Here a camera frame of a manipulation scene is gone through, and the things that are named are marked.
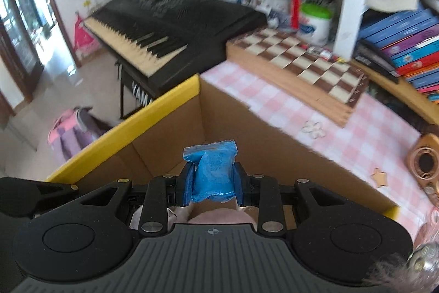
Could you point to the yellow cardboard box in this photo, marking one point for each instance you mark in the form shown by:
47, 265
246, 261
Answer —
274, 148

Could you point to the blue plastic packet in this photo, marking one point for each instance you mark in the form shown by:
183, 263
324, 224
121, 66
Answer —
212, 173

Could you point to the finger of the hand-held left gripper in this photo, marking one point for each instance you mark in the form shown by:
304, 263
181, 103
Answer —
58, 198

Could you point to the pink checked desk mat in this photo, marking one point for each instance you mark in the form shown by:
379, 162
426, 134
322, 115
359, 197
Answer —
374, 135

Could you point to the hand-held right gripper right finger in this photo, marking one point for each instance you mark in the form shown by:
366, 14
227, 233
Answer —
240, 185

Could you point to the black electronic keyboard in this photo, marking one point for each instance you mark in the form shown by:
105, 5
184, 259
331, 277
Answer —
178, 25

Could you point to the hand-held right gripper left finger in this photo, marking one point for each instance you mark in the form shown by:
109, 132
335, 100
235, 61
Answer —
187, 186

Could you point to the row of colourful books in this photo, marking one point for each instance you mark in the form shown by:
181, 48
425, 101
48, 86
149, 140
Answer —
404, 39

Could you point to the white tub green lid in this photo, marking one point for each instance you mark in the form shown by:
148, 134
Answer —
315, 28

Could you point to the pink purple backpack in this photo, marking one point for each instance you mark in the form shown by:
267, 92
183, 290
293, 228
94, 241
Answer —
72, 138

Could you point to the wooden chessboard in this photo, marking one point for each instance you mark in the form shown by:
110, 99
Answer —
308, 63

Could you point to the copper retro radio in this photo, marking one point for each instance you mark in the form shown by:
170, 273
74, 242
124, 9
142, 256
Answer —
425, 162

